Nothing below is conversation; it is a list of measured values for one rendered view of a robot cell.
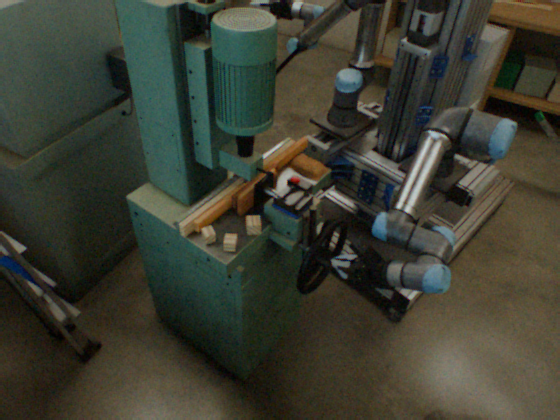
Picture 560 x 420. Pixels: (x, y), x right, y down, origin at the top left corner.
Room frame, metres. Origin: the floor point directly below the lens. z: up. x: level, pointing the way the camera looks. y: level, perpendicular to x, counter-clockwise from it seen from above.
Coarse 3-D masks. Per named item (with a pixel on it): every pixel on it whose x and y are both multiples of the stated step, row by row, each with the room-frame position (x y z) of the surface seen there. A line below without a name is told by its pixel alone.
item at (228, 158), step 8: (232, 144) 1.21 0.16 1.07; (224, 152) 1.16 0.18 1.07; (232, 152) 1.16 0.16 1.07; (256, 152) 1.17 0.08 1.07; (224, 160) 1.16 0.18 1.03; (232, 160) 1.14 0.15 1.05; (240, 160) 1.12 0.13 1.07; (248, 160) 1.12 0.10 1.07; (256, 160) 1.13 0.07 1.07; (232, 168) 1.14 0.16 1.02; (240, 168) 1.12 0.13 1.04; (248, 168) 1.10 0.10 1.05; (248, 176) 1.10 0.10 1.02; (256, 176) 1.13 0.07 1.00
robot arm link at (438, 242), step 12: (420, 228) 0.85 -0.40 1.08; (432, 228) 0.86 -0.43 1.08; (444, 228) 0.85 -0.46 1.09; (420, 240) 0.81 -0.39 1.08; (432, 240) 0.81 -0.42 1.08; (444, 240) 0.81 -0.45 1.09; (420, 252) 0.79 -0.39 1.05; (432, 252) 0.77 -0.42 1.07; (444, 252) 0.78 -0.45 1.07; (444, 264) 0.75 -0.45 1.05
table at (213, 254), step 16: (288, 176) 1.26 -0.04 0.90; (304, 176) 1.27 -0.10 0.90; (256, 208) 1.08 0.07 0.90; (224, 224) 1.00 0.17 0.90; (240, 224) 1.00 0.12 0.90; (272, 224) 1.02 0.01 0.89; (192, 240) 0.92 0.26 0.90; (240, 240) 0.93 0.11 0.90; (256, 240) 0.95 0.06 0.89; (272, 240) 0.99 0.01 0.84; (288, 240) 0.97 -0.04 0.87; (208, 256) 0.87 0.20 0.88; (224, 256) 0.86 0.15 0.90; (240, 256) 0.88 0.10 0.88; (224, 272) 0.83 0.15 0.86
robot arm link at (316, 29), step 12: (336, 0) 1.86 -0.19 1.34; (348, 0) 1.80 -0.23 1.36; (360, 0) 1.79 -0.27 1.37; (372, 0) 1.82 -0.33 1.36; (324, 12) 1.87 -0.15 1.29; (336, 12) 1.83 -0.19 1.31; (348, 12) 1.82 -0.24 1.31; (312, 24) 1.88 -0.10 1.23; (324, 24) 1.85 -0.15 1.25; (336, 24) 1.86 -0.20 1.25; (300, 36) 1.90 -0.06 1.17; (312, 36) 1.88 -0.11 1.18; (288, 48) 1.90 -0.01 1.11
